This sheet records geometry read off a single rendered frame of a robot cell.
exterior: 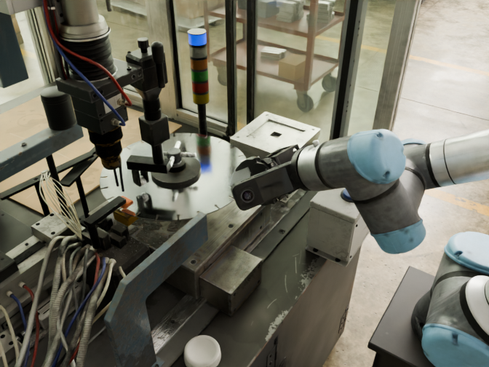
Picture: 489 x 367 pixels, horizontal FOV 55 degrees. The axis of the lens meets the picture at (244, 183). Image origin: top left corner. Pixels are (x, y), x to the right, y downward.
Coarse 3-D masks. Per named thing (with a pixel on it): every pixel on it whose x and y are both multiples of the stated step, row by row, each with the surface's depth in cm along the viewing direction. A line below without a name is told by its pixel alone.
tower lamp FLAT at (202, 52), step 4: (192, 48) 117; (196, 48) 116; (200, 48) 116; (204, 48) 117; (192, 52) 118; (196, 52) 117; (200, 52) 117; (204, 52) 118; (192, 56) 118; (196, 56) 118; (200, 56) 118; (204, 56) 118
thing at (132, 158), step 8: (152, 152) 92; (160, 152) 92; (128, 160) 94; (136, 160) 94; (144, 160) 94; (152, 160) 94; (160, 160) 93; (168, 160) 94; (128, 168) 95; (136, 168) 94; (144, 168) 94; (152, 168) 94; (160, 168) 93; (168, 168) 94; (136, 176) 96; (144, 176) 98; (136, 184) 97
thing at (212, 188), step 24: (144, 144) 113; (168, 144) 113; (192, 144) 113; (216, 144) 113; (216, 168) 105; (120, 192) 98; (144, 192) 98; (168, 192) 98; (192, 192) 98; (216, 192) 98; (144, 216) 92; (168, 216) 92; (192, 216) 92
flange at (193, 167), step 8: (184, 160) 103; (192, 160) 106; (176, 168) 101; (184, 168) 103; (192, 168) 103; (200, 168) 104; (152, 176) 102; (160, 176) 101; (168, 176) 101; (176, 176) 101; (184, 176) 101; (192, 176) 101; (168, 184) 100; (176, 184) 100; (184, 184) 100
